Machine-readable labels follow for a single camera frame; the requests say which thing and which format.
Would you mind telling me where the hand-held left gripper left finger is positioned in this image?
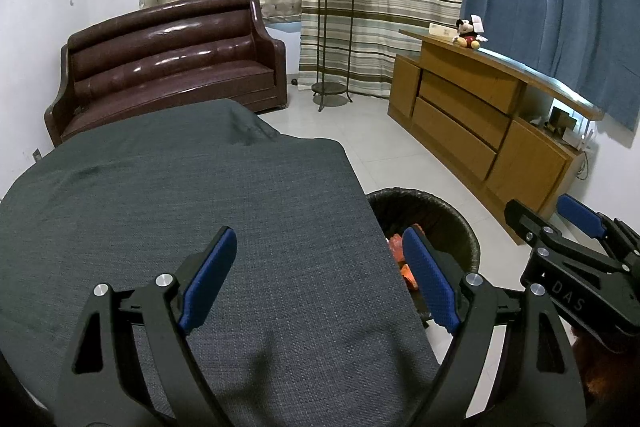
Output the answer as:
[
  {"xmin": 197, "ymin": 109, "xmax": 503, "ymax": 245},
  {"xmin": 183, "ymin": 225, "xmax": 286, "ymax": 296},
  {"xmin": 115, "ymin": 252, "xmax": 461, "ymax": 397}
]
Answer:
[{"xmin": 55, "ymin": 226, "xmax": 239, "ymax": 427}]

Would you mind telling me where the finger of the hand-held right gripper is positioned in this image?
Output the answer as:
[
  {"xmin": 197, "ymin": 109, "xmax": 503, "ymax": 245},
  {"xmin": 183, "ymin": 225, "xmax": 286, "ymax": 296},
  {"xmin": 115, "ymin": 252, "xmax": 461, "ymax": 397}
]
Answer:
[
  {"xmin": 556, "ymin": 193, "xmax": 640, "ymax": 278},
  {"xmin": 504, "ymin": 199, "xmax": 622, "ymax": 278}
]

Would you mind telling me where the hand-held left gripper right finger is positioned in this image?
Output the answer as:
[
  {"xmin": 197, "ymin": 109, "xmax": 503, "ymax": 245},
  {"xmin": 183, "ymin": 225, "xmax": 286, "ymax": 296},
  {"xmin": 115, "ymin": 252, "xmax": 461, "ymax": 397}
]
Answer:
[{"xmin": 401, "ymin": 226, "xmax": 589, "ymax": 427}]

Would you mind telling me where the red plastic bag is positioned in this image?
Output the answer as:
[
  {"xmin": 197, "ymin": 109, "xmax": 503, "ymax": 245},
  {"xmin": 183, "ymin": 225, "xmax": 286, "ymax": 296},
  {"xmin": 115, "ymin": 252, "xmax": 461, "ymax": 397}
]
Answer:
[{"xmin": 387, "ymin": 232, "xmax": 409, "ymax": 266}]

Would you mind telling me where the black trash bin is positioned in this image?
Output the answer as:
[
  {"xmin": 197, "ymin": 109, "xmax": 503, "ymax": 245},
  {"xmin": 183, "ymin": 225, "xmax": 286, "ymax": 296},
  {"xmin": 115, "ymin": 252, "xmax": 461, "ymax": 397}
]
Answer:
[{"xmin": 366, "ymin": 188, "xmax": 481, "ymax": 328}]

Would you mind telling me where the person's right forearm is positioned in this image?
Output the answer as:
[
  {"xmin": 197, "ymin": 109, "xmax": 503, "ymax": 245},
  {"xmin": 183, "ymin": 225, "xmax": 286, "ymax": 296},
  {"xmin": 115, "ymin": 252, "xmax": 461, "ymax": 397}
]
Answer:
[{"xmin": 570, "ymin": 327, "xmax": 640, "ymax": 427}]

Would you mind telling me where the white router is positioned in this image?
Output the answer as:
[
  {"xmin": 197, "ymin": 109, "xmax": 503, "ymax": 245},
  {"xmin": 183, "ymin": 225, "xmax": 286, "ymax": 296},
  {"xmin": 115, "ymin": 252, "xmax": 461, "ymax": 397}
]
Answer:
[{"xmin": 562, "ymin": 129, "xmax": 597, "ymax": 152}]

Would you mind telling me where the dark grey tablecloth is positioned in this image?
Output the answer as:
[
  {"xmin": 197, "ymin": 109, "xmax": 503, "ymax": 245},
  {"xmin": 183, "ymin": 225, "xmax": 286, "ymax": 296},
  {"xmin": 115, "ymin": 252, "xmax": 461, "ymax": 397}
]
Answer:
[{"xmin": 0, "ymin": 99, "xmax": 454, "ymax": 427}]

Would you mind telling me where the wooden cabinet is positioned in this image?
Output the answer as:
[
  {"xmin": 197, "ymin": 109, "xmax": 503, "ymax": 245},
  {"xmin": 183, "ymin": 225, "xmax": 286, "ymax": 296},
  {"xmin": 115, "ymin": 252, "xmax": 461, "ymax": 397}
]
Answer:
[{"xmin": 387, "ymin": 27, "xmax": 606, "ymax": 246}]

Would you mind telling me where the mouse plush toy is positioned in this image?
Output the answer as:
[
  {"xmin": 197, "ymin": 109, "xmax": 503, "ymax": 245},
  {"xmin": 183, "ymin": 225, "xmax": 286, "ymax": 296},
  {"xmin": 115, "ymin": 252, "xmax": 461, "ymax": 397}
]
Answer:
[{"xmin": 452, "ymin": 14, "xmax": 489, "ymax": 50}]

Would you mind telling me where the brown leather sofa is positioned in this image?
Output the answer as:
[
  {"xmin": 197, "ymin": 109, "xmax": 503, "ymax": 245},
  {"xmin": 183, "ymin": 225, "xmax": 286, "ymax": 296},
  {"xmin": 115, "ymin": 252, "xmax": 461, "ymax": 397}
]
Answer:
[{"xmin": 44, "ymin": 0, "xmax": 289, "ymax": 148}]

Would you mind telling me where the black metal plant stand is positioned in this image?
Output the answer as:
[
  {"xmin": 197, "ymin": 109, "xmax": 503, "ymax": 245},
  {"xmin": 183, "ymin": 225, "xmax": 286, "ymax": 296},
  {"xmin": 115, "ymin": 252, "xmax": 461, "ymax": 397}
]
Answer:
[{"xmin": 311, "ymin": 0, "xmax": 356, "ymax": 112}]

